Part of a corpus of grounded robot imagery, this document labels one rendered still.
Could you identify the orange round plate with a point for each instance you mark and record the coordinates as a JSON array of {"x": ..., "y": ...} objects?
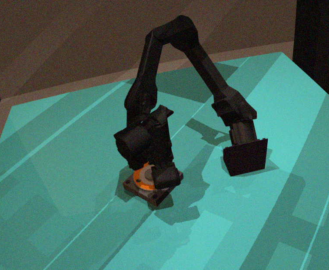
[{"x": 145, "y": 184}]

